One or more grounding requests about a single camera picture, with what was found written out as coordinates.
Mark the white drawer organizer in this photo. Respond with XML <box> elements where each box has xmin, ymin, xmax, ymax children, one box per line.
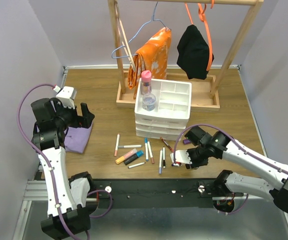
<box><xmin>134</xmin><ymin>78</ymin><xmax>192</xmax><ymax>141</ymax></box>

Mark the purple black highlighter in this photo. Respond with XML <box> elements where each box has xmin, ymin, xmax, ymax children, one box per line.
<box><xmin>183</xmin><ymin>139</ymin><xmax>191</xmax><ymax>145</ymax></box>

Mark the grey cap white marker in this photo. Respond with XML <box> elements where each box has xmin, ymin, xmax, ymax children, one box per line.
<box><xmin>118</xmin><ymin>144</ymin><xmax>143</xmax><ymax>149</ymax></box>

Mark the red clear pen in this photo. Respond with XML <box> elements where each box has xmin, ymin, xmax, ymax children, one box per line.
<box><xmin>160</xmin><ymin>137</ymin><xmax>174</xmax><ymax>153</ymax></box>

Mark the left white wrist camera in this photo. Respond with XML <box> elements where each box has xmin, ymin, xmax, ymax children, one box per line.
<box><xmin>53</xmin><ymin>85</ymin><xmax>77</xmax><ymax>109</ymax></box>

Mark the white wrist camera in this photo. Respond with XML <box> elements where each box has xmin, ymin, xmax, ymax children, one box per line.
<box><xmin>170</xmin><ymin>150</ymin><xmax>192</xmax><ymax>169</ymax></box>
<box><xmin>53</xmin><ymin>85</ymin><xmax>77</xmax><ymax>109</ymax></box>

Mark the wooden clothes rack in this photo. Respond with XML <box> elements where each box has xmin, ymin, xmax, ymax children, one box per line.
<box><xmin>108</xmin><ymin>0</ymin><xmax>263</xmax><ymax>112</ymax></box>

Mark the black garment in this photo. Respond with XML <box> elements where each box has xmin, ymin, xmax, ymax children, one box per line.
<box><xmin>177</xmin><ymin>24</ymin><xmax>209</xmax><ymax>80</ymax></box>

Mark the pink lid pen tube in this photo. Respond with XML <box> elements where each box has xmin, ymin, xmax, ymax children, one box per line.
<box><xmin>141</xmin><ymin>70</ymin><xmax>152</xmax><ymax>95</ymax></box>

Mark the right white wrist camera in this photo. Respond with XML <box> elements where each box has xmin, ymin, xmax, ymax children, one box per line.
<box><xmin>170</xmin><ymin>150</ymin><xmax>192</xmax><ymax>169</ymax></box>

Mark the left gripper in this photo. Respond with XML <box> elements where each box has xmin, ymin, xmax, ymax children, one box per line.
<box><xmin>54</xmin><ymin>98</ymin><xmax>95</xmax><ymax>130</ymax></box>

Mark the clear paperclip jar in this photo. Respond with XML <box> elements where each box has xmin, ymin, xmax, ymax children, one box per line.
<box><xmin>142</xmin><ymin>93</ymin><xmax>156</xmax><ymax>112</ymax></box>

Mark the lavender cap white marker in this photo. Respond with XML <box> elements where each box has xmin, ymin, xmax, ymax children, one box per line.
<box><xmin>158</xmin><ymin>149</ymin><xmax>163</xmax><ymax>175</ymax></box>

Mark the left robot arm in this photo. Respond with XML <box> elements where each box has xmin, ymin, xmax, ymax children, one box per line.
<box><xmin>31</xmin><ymin>97</ymin><xmax>95</xmax><ymax>240</ymax></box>

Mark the aluminium frame rail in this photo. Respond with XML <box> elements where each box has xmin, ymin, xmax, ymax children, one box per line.
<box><xmin>24</xmin><ymin>173</ymin><xmax>273</xmax><ymax>201</ymax></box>

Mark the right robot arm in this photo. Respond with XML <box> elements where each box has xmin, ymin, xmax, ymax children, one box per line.
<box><xmin>181</xmin><ymin>124</ymin><xmax>288</xmax><ymax>213</ymax></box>

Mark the blue cap white marker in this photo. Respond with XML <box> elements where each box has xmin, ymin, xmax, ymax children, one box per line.
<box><xmin>144</xmin><ymin>138</ymin><xmax>149</xmax><ymax>161</ymax></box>

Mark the black white thin marker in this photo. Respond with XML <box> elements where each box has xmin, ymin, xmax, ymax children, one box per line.
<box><xmin>162</xmin><ymin>147</ymin><xmax>166</xmax><ymax>169</ymax></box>

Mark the orange strap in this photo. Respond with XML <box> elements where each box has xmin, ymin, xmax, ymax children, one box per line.
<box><xmin>184</xmin><ymin>0</ymin><xmax>215</xmax><ymax>72</ymax></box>

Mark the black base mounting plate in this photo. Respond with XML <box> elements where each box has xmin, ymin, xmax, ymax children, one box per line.
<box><xmin>94</xmin><ymin>178</ymin><xmax>241</xmax><ymax>209</ymax></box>

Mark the purple folded cloth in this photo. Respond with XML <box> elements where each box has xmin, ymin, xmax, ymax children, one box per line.
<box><xmin>64</xmin><ymin>125</ymin><xmax>93</xmax><ymax>154</ymax></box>

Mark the orange patterned cloth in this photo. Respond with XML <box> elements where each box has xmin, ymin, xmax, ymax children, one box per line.
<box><xmin>127</xmin><ymin>27</ymin><xmax>172</xmax><ymax>99</ymax></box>

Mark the blue wire hanger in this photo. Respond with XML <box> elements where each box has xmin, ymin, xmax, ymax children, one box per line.
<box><xmin>111</xmin><ymin>1</ymin><xmax>172</xmax><ymax>60</ymax></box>

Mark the black teal highlighter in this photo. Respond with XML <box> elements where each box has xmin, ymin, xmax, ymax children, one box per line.
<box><xmin>124</xmin><ymin>150</ymin><xmax>144</xmax><ymax>165</ymax></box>

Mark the small white black-tip pen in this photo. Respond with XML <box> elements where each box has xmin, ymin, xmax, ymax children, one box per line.
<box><xmin>128</xmin><ymin>162</ymin><xmax>146</xmax><ymax>169</ymax></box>

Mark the yellow pink highlighter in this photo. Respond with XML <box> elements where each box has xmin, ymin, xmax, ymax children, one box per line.
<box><xmin>115</xmin><ymin>148</ymin><xmax>137</xmax><ymax>165</ymax></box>

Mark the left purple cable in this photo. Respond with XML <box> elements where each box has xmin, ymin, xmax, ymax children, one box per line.
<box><xmin>17</xmin><ymin>83</ymin><xmax>92</xmax><ymax>240</ymax></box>

